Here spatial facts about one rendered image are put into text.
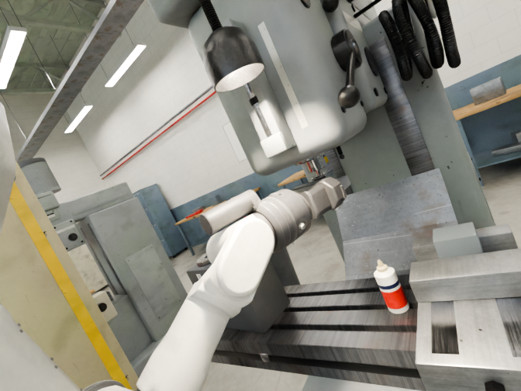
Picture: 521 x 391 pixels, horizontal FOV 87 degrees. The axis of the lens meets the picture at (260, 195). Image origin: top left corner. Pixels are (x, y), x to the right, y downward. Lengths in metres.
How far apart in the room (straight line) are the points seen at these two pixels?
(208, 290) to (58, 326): 1.69
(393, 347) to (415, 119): 0.58
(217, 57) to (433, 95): 0.64
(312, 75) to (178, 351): 0.41
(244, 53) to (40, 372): 0.36
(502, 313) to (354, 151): 0.58
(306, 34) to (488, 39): 4.33
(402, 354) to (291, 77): 0.49
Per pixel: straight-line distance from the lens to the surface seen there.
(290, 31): 0.47
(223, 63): 0.36
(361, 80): 0.63
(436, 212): 0.89
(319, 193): 0.48
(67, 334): 2.03
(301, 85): 0.46
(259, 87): 0.45
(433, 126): 0.89
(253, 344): 0.75
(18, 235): 2.00
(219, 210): 0.41
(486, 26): 4.76
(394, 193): 0.92
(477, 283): 0.51
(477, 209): 0.95
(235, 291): 0.36
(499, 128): 4.80
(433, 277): 0.51
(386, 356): 0.59
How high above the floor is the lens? 1.34
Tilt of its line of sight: 6 degrees down
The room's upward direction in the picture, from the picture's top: 25 degrees counter-clockwise
